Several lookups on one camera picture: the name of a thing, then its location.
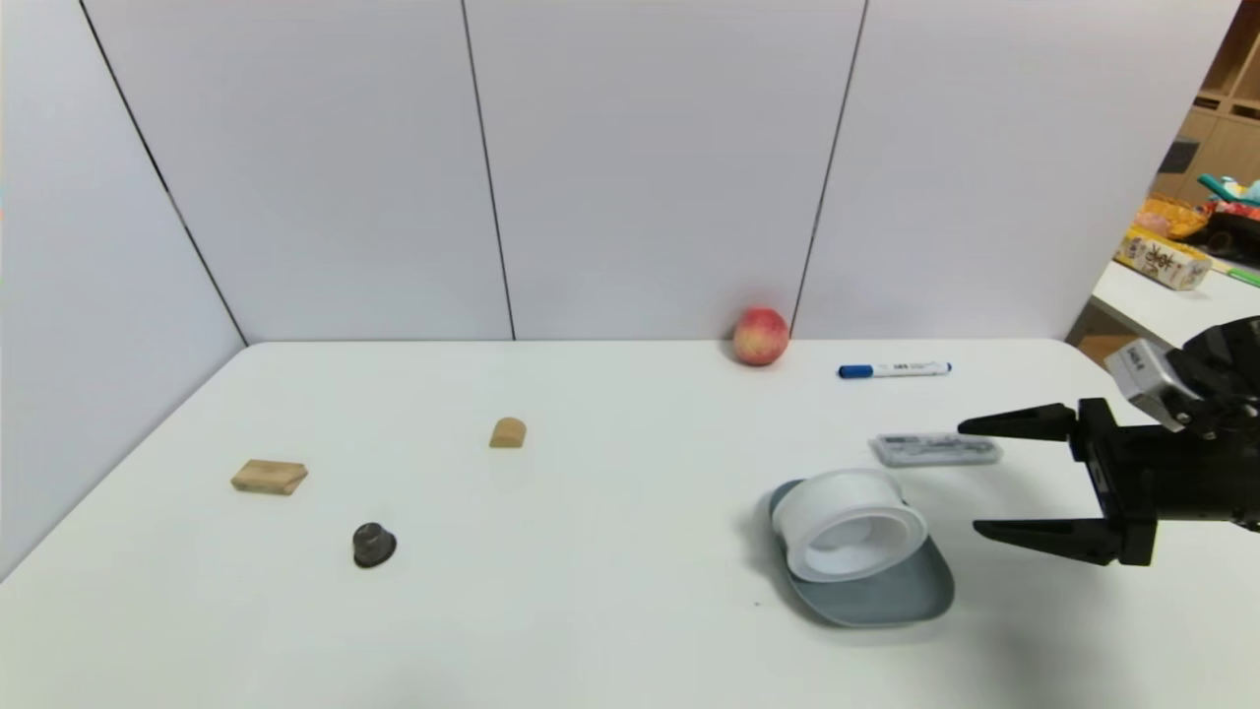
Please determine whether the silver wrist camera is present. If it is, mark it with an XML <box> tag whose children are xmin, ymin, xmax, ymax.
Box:
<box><xmin>1104</xmin><ymin>339</ymin><xmax>1207</xmax><ymax>432</ymax></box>

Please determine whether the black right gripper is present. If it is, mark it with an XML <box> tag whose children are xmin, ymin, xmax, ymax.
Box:
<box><xmin>957</xmin><ymin>397</ymin><xmax>1246</xmax><ymax>567</ymax></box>

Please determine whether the wooden parallelogram block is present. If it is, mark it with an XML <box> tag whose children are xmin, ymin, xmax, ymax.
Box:
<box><xmin>230</xmin><ymin>459</ymin><xmax>308</xmax><ymax>496</ymax></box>

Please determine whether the wooden shelf unit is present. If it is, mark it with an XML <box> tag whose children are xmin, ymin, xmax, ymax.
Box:
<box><xmin>1150</xmin><ymin>0</ymin><xmax>1260</xmax><ymax>206</ymax></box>

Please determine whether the white marker with blue cap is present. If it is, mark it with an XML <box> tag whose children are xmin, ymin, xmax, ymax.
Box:
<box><xmin>839</xmin><ymin>361</ymin><xmax>953</xmax><ymax>379</ymax></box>

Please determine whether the red yellow peach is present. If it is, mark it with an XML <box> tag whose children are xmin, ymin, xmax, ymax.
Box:
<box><xmin>732</xmin><ymin>307</ymin><xmax>790</xmax><ymax>367</ymax></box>

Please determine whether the dark brown cone capsule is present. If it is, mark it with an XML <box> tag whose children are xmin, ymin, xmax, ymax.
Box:
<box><xmin>352</xmin><ymin>522</ymin><xmax>398</xmax><ymax>569</ymax></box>

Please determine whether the grey oval dish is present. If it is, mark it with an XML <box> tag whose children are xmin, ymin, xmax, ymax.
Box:
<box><xmin>768</xmin><ymin>480</ymin><xmax>956</xmax><ymax>628</ymax></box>

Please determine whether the teal plastic toy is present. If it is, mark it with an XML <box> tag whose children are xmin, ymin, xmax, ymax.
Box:
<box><xmin>1197</xmin><ymin>174</ymin><xmax>1260</xmax><ymax>206</ymax></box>

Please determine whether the black toy vehicle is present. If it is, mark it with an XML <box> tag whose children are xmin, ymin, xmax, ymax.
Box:
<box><xmin>1206</xmin><ymin>202</ymin><xmax>1260</xmax><ymax>262</ymax></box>

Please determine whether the clear grey plastic case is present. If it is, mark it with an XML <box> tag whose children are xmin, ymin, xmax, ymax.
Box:
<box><xmin>869</xmin><ymin>432</ymin><xmax>1004</xmax><ymax>468</ymax></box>

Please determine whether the white tape roll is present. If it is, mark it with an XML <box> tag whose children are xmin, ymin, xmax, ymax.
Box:
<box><xmin>772</xmin><ymin>469</ymin><xmax>929</xmax><ymax>583</ymax></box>

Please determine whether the yellow printed carton box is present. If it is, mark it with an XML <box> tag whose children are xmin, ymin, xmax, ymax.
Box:
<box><xmin>1114</xmin><ymin>226</ymin><xmax>1212</xmax><ymax>292</ymax></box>

